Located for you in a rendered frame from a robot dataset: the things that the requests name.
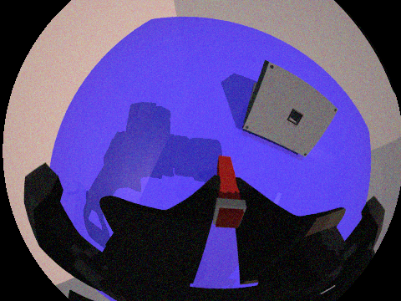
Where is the red peg with grey band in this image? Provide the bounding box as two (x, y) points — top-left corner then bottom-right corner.
(213, 155), (247, 228)

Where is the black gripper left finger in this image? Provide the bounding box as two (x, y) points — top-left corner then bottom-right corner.
(100, 175), (221, 284)

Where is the grey sloped panel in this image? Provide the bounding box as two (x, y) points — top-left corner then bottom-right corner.
(244, 59), (338, 157)

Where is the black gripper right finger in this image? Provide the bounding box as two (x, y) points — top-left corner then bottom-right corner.
(235, 177), (345, 285)

